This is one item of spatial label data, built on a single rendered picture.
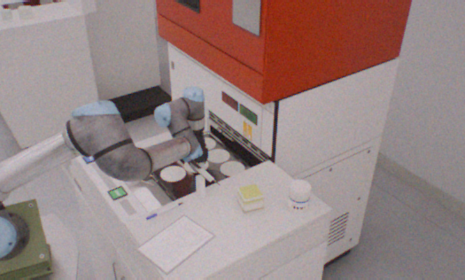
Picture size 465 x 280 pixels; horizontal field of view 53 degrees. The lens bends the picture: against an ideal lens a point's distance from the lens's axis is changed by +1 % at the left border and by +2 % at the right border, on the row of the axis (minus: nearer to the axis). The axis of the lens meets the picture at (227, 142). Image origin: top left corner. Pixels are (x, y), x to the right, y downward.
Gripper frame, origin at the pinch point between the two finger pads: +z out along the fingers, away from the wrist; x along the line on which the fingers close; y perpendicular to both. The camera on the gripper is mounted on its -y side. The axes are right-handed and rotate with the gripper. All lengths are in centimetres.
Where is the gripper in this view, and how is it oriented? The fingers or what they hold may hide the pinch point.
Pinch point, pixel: (197, 171)
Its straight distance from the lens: 185.6
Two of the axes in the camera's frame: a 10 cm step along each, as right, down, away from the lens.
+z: 0.0, 8.3, 5.6
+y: -1.5, -5.6, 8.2
